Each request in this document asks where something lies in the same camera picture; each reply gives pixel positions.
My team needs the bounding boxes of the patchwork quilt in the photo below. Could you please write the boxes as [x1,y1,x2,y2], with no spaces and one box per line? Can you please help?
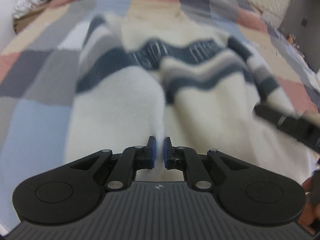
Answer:
[1,0,319,233]

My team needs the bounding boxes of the cardboard box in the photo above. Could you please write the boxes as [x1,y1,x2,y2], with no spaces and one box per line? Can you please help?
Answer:
[12,3,49,35]

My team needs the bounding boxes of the right hand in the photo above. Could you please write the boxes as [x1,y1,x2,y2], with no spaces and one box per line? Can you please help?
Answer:
[298,170,319,235]

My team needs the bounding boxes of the white crumpled cloth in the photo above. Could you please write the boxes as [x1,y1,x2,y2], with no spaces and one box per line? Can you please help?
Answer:
[12,0,49,19]

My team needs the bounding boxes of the cream striped fleece sweater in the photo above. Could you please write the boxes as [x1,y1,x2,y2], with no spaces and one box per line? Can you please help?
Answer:
[65,13,312,183]

